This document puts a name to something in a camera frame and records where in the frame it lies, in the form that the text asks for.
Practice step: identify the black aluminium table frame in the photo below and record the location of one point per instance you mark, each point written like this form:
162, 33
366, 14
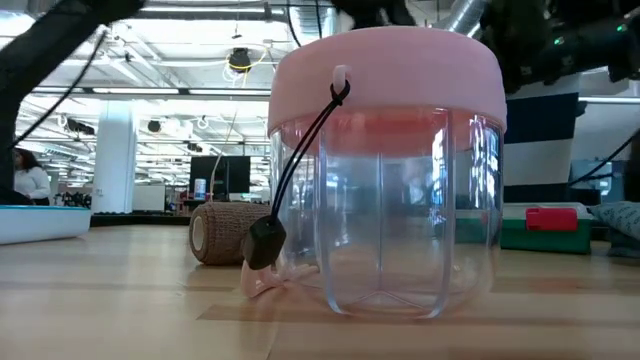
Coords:
140, 220

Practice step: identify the teal patterned cloth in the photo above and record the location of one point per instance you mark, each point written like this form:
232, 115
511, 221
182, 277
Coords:
622, 220

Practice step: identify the white pillar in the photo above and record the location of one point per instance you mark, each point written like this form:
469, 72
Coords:
114, 160

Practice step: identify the tan elastic bandage roll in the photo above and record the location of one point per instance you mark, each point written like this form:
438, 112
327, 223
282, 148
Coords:
225, 232

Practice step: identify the person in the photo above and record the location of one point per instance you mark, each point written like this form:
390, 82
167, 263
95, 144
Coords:
31, 182

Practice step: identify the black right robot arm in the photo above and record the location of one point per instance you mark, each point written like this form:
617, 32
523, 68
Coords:
550, 30

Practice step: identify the black monitor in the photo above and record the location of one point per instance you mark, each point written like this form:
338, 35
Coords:
225, 175

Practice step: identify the silver ceiling duct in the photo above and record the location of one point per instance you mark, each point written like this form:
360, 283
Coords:
462, 15

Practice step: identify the green box with red latch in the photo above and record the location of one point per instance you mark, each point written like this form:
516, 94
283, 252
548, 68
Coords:
545, 242

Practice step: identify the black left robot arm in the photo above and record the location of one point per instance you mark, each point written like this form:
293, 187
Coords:
50, 35

